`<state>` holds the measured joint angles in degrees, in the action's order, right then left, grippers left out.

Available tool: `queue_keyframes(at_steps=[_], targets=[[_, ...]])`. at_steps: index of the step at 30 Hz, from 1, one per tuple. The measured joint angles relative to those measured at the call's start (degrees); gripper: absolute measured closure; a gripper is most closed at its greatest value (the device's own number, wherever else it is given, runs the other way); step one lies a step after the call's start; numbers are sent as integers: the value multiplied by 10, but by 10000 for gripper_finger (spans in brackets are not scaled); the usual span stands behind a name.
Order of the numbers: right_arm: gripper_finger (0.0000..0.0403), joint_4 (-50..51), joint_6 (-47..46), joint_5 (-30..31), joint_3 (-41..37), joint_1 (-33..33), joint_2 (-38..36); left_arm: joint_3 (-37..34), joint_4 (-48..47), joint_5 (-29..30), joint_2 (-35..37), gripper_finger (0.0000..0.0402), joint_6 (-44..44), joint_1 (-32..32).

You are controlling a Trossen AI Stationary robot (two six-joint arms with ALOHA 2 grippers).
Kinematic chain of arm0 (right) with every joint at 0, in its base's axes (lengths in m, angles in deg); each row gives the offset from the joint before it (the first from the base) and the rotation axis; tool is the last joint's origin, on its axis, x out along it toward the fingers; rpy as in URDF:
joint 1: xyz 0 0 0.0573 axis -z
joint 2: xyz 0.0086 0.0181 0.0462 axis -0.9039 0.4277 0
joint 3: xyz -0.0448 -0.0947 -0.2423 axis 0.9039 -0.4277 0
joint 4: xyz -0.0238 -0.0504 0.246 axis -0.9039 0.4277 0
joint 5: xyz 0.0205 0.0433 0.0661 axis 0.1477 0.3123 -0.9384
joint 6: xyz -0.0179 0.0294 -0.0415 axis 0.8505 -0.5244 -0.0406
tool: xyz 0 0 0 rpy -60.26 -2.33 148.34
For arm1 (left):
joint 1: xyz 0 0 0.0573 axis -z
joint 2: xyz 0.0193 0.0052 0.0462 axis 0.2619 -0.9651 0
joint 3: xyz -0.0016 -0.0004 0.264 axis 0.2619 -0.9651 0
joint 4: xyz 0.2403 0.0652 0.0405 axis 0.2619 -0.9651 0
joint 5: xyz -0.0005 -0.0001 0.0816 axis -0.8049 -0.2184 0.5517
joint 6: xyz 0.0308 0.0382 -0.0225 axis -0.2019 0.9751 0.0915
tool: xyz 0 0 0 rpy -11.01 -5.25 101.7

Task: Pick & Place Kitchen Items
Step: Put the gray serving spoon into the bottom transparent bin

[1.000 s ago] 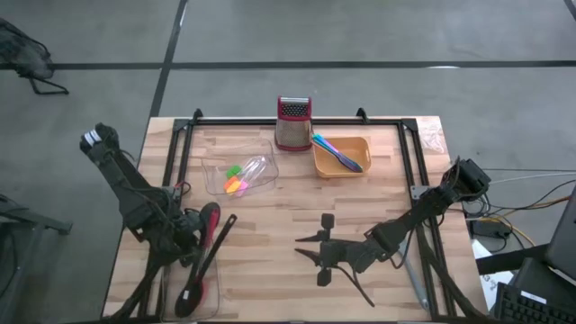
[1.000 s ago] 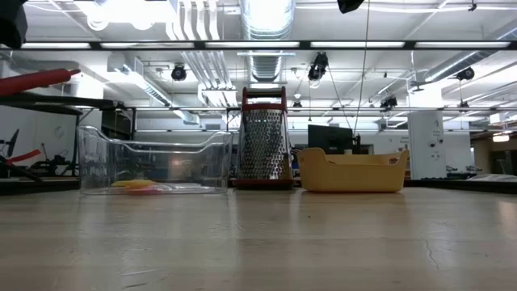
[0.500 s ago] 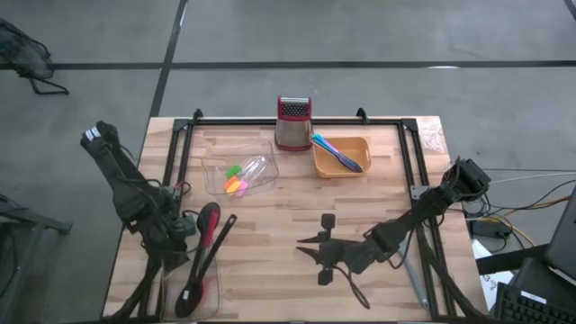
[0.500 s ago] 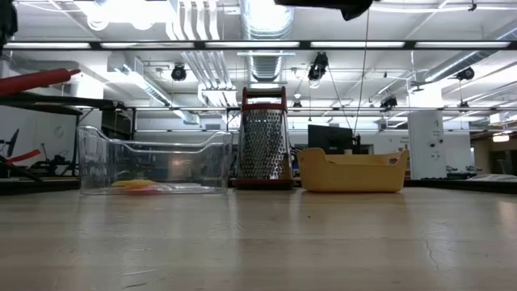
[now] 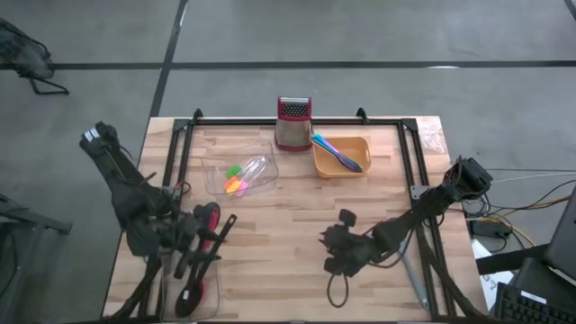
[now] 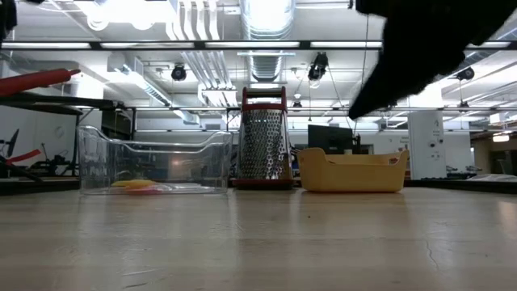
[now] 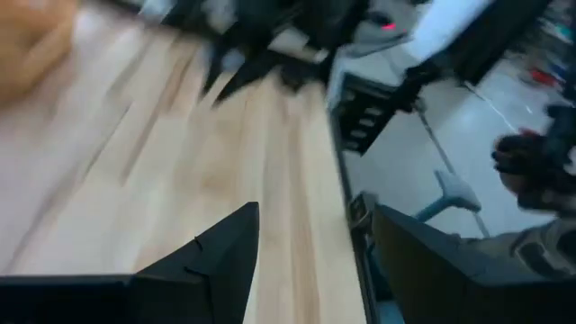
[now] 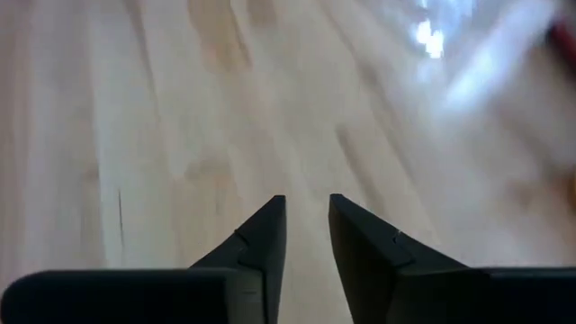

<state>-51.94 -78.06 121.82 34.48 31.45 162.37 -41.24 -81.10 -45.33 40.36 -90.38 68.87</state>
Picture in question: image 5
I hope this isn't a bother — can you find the white paper sheet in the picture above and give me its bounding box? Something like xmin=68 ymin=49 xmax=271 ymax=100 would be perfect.
xmin=470 ymin=238 xmax=514 ymax=311

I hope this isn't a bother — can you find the black power brick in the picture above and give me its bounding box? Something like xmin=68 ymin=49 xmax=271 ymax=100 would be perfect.
xmin=471 ymin=219 xmax=512 ymax=240

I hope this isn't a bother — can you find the iridescent metal knife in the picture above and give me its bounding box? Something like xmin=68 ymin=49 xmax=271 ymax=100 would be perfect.
xmin=314 ymin=142 xmax=364 ymax=174

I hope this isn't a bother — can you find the black slotted spoon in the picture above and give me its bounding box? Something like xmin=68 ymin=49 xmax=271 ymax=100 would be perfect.
xmin=174 ymin=213 xmax=239 ymax=319

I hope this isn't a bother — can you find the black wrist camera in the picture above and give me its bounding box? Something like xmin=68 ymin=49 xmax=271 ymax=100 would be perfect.
xmin=193 ymin=202 xmax=212 ymax=227
xmin=337 ymin=209 xmax=357 ymax=229

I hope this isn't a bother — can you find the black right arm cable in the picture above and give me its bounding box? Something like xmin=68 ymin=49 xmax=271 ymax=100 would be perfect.
xmin=327 ymin=272 xmax=350 ymax=310

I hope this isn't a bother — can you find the green spatula clear handle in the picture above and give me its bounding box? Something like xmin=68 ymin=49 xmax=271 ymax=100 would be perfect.
xmin=226 ymin=157 xmax=260 ymax=179

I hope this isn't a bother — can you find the clear plastic bin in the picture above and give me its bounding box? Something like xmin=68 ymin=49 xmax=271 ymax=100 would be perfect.
xmin=201 ymin=138 xmax=280 ymax=198
xmin=159 ymin=242 xmax=224 ymax=321

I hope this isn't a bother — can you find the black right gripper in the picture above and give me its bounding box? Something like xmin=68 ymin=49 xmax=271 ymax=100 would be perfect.
xmin=319 ymin=224 xmax=374 ymax=276

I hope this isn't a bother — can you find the black mesh chair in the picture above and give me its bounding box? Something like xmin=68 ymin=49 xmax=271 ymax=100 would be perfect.
xmin=0 ymin=17 xmax=70 ymax=95

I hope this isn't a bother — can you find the yellow plastic bin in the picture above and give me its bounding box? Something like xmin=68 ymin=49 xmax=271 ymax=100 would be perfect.
xmin=311 ymin=136 xmax=373 ymax=180

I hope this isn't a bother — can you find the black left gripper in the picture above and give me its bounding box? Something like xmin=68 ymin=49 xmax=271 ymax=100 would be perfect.
xmin=168 ymin=213 xmax=226 ymax=266

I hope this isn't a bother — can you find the grey metal stand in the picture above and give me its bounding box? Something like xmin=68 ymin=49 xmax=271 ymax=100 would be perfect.
xmin=0 ymin=193 xmax=73 ymax=324

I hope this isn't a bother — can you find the grey blue silicone spoon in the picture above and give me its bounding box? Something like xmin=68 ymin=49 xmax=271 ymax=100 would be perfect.
xmin=398 ymin=238 xmax=431 ymax=312

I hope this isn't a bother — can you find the black desk bar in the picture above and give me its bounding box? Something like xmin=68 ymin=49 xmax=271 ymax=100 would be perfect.
xmin=475 ymin=242 xmax=551 ymax=275

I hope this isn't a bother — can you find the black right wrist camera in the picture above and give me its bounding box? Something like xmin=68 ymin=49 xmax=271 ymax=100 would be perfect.
xmin=337 ymin=209 xmax=357 ymax=229

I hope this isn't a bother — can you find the red spoon metal handle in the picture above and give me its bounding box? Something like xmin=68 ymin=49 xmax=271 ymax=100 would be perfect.
xmin=196 ymin=206 xmax=221 ymax=308

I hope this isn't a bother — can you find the dark grey laptop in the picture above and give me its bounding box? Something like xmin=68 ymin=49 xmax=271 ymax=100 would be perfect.
xmin=543 ymin=184 xmax=576 ymax=281

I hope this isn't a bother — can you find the black computer keyboard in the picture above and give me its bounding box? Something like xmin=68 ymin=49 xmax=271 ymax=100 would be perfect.
xmin=493 ymin=281 xmax=576 ymax=324

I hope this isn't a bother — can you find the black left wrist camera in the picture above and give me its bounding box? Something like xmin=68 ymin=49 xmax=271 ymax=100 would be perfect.
xmin=193 ymin=202 xmax=212 ymax=227

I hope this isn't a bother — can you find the black aluminium table frame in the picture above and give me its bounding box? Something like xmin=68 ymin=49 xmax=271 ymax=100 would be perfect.
xmin=105 ymin=117 xmax=491 ymax=323

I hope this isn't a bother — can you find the clear plastic wrap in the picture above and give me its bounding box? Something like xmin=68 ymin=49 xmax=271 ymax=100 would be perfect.
xmin=416 ymin=117 xmax=447 ymax=155

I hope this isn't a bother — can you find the pink spatula clear handle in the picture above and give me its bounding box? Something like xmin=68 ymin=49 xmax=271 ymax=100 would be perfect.
xmin=236 ymin=157 xmax=267 ymax=198

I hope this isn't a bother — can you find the red metal box grater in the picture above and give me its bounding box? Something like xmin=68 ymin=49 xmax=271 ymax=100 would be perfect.
xmin=274 ymin=95 xmax=313 ymax=152

